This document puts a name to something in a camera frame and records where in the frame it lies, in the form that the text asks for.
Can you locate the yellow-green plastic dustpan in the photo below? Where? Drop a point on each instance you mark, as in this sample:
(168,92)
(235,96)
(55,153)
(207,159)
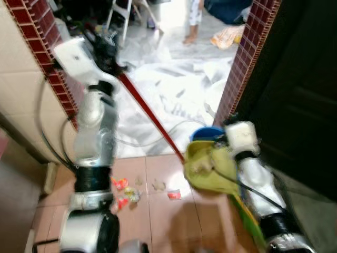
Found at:
(210,168)

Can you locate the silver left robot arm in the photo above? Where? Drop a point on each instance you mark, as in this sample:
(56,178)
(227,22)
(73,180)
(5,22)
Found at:
(95,124)

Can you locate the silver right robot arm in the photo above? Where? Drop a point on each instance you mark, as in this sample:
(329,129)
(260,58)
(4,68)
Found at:
(260,184)

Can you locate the metal folding ladder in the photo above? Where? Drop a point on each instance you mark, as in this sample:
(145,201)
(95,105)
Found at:
(126,13)

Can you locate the person's bare leg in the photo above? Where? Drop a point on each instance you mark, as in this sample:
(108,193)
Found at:
(194,16)

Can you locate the orange plastic bag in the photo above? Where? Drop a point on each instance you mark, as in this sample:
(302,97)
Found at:
(227,37)

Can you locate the dark wooden door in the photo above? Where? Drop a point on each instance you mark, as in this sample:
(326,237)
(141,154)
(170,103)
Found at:
(295,79)

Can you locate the blue plastic bucket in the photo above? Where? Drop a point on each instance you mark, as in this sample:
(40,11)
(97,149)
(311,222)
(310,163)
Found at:
(205,132)

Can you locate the dark blue cloth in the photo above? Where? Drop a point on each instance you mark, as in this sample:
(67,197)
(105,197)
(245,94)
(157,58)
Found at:
(226,10)

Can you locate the red snack wrapper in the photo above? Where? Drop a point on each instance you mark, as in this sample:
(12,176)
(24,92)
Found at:
(122,203)
(120,183)

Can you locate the colourful crumpled wrapper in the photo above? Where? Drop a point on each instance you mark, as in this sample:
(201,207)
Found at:
(132,195)

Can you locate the small red wrapper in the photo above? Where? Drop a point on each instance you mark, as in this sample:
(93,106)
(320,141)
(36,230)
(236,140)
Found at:
(174,195)

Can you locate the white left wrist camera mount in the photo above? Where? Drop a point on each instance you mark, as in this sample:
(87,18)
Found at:
(76,58)

